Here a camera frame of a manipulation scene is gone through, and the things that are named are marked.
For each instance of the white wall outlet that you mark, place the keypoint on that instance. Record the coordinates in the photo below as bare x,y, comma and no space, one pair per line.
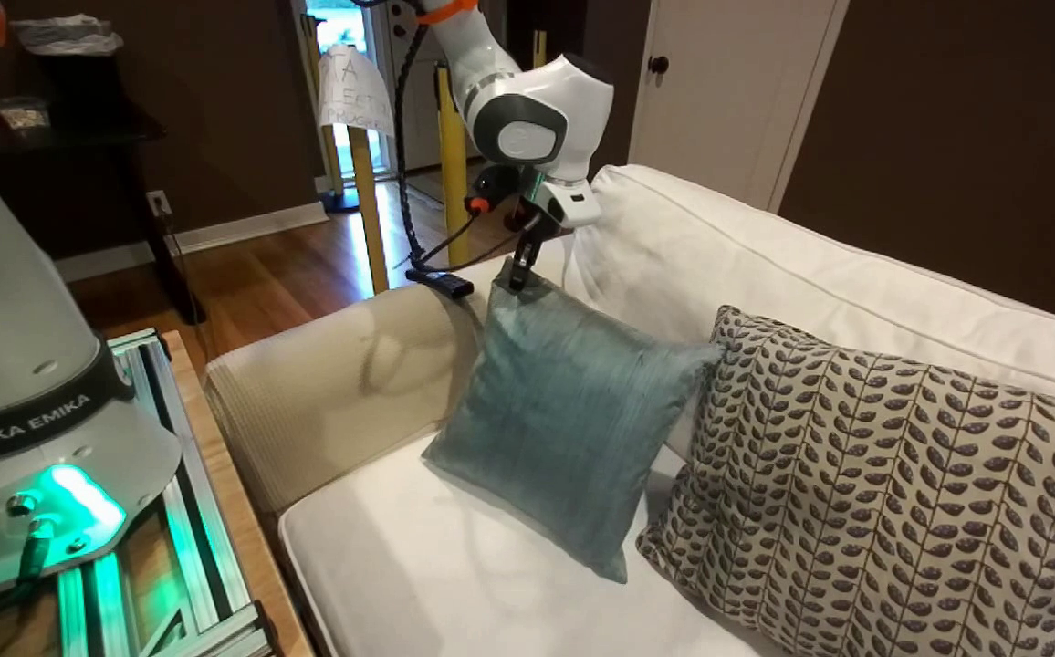
157,203

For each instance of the black door knob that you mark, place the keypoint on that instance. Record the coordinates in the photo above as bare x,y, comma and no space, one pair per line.
657,64

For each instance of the white cloth pile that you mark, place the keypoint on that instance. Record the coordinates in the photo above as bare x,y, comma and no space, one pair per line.
71,36

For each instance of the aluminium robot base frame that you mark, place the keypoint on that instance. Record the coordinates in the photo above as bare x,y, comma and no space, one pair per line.
182,536

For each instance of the white door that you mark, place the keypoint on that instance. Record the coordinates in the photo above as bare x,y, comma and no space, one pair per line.
732,85

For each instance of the leaf pattern pillow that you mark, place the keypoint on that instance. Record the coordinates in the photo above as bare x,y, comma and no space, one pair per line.
893,514

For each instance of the black side table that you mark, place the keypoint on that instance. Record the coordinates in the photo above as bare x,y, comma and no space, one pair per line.
101,133

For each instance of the yellow post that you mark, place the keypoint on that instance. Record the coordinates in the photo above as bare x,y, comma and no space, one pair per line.
370,206
453,157
539,48

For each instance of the white sofa seat cushion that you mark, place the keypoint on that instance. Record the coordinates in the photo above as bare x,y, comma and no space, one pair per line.
429,586

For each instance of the white sofa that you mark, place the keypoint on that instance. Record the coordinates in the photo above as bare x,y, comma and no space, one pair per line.
344,404

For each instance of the blue silk pillow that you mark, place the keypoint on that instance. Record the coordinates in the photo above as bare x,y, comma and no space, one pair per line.
563,424

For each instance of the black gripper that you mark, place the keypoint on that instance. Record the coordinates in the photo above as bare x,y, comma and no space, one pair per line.
534,235

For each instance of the black remote control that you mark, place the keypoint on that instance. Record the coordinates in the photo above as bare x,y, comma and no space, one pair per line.
440,283

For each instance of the white sofa back cushion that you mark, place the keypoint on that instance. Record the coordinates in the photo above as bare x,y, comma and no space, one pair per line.
794,267

